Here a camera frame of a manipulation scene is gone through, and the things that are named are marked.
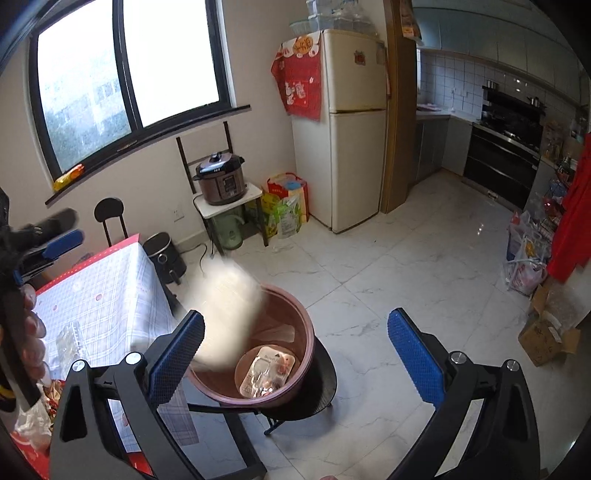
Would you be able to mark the clear plastic containers stack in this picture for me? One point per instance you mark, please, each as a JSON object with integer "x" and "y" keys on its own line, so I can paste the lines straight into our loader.
{"x": 332, "y": 14}

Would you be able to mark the black integrated stove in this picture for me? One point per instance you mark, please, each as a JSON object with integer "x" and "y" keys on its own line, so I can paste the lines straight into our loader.
{"x": 503, "y": 157}

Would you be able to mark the checked plastic tablecloth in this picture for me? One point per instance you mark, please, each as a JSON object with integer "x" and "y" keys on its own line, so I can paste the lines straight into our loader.
{"x": 111, "y": 295}

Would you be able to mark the steel pot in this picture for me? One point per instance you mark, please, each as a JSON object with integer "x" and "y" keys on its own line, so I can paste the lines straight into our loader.
{"x": 492, "y": 84}
{"x": 534, "y": 100}

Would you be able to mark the black air fryer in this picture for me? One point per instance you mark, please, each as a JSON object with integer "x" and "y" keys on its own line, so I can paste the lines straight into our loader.
{"x": 164, "y": 256}

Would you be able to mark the black framed window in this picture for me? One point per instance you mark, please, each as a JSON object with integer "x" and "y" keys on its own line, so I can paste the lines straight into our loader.
{"x": 175, "y": 55}

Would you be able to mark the white plastic bag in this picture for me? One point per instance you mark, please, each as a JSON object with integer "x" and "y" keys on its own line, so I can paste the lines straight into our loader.
{"x": 32, "y": 429}

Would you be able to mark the cluttered storage shelf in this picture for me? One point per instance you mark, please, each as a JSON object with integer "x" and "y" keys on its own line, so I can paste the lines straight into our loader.
{"x": 561, "y": 152}

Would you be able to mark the small white-top stand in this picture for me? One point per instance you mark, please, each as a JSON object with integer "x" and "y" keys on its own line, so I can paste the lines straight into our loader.
{"x": 251, "y": 191}

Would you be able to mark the red printed cloth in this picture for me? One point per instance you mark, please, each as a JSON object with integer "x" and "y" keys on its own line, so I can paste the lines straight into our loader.
{"x": 300, "y": 83}

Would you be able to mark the cream two-door fridge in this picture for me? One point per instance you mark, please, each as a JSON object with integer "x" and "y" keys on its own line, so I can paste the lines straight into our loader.
{"x": 355, "y": 161}

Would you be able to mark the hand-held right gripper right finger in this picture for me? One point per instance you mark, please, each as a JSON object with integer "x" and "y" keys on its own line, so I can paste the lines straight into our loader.
{"x": 415, "y": 360}

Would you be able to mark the brown pressure cooker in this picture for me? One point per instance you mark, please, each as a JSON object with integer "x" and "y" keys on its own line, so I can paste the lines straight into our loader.
{"x": 220, "y": 182}

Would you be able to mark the yellow snack bag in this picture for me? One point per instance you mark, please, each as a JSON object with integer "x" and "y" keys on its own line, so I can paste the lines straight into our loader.
{"x": 68, "y": 177}

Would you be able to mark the grey kitchen base cabinets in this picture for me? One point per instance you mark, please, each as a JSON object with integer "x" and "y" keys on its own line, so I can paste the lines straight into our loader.
{"x": 434, "y": 143}

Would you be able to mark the wooden door frame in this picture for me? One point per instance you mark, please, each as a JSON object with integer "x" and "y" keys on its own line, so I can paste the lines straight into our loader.
{"x": 399, "y": 115}

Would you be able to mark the kitchen wall cabinets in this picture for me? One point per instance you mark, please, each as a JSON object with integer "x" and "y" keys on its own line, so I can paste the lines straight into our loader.
{"x": 485, "y": 27}

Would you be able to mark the red hanging cloth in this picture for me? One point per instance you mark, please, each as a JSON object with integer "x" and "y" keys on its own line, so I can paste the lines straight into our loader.
{"x": 572, "y": 221}

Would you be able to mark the dark window sill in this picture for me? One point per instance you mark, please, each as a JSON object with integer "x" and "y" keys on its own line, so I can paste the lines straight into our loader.
{"x": 152, "y": 141}

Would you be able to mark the red foil wrapper scraps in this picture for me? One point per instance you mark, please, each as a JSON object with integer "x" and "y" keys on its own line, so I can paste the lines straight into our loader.
{"x": 54, "y": 399}

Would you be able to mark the black round stool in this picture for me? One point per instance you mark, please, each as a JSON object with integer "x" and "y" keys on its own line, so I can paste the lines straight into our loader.
{"x": 321, "y": 387}

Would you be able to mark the green and white bag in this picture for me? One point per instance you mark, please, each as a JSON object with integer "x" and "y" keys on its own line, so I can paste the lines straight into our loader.
{"x": 287, "y": 217}

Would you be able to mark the person's left hand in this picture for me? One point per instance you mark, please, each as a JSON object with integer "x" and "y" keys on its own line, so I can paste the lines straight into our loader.
{"x": 37, "y": 334}

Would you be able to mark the pile of plastic bags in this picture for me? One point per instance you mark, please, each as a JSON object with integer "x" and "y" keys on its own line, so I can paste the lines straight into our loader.
{"x": 526, "y": 258}

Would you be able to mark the green kettle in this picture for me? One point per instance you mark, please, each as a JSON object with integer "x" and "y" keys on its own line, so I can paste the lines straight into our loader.
{"x": 228, "y": 233}

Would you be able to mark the white paper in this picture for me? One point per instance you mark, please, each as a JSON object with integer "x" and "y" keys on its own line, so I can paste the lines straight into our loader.
{"x": 226, "y": 314}

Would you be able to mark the brown plastic basin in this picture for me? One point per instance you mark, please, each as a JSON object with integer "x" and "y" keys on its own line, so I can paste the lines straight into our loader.
{"x": 298, "y": 323}

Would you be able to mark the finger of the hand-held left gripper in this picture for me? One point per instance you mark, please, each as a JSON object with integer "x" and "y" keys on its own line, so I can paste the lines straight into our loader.
{"x": 51, "y": 224}
{"x": 64, "y": 242}

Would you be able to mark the black round-back chair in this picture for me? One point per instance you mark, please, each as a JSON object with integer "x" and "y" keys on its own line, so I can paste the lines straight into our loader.
{"x": 110, "y": 210}

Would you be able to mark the cardboard box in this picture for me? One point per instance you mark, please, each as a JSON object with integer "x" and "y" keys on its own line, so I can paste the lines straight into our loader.
{"x": 547, "y": 337}

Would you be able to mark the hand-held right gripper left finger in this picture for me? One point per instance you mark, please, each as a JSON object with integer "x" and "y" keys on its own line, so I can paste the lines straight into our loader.
{"x": 178, "y": 357}

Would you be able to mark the clear plastic wrapper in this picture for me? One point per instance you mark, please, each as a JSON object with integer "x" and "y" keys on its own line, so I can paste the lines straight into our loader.
{"x": 69, "y": 344}

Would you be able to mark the clear plastic food tray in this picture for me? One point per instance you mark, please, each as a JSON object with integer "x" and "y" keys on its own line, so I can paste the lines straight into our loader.
{"x": 265, "y": 371}

